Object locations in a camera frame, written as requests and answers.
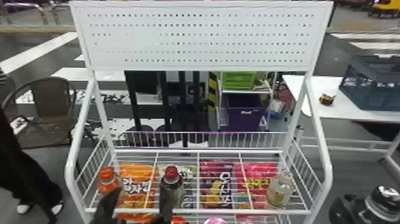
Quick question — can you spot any purple crate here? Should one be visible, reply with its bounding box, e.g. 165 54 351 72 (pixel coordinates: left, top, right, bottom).
225 93 269 132

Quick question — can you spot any pale clear bottle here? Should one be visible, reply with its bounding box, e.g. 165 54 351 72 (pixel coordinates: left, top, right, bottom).
265 170 295 210

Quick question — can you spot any striped post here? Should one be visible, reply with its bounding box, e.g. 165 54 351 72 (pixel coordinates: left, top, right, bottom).
208 71 219 113

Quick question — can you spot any orange snack packet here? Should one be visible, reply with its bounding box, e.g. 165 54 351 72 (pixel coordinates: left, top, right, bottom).
115 162 160 222

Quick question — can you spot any green basket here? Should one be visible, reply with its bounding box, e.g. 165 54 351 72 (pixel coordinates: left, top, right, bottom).
222 71 258 91

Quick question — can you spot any yellow tape measure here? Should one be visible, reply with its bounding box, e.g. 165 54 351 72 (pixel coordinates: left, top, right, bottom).
318 93 336 106

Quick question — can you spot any person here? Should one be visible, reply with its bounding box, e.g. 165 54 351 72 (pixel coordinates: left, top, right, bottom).
0 67 65 224

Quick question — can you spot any pink snack packet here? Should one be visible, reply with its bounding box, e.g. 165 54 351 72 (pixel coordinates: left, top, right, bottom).
233 161 280 220

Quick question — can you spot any dark bottle with red cap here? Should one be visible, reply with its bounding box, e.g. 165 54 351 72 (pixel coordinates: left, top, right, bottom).
158 165 186 217

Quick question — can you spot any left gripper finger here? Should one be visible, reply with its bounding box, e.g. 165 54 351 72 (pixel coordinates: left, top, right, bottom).
149 193 175 224
90 186 126 224

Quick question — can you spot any orange bottle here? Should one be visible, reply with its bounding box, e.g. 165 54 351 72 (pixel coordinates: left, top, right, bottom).
96 166 123 201

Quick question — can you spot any blue crate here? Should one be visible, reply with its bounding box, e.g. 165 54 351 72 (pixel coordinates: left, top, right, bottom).
339 55 400 112

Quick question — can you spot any brown chair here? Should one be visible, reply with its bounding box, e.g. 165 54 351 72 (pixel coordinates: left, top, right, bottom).
1 76 78 148

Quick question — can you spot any purple snack packet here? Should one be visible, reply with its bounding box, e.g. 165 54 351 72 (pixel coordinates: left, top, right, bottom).
199 160 236 210

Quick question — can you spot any white side table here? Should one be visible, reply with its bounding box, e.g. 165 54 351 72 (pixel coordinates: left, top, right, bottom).
282 74 400 181

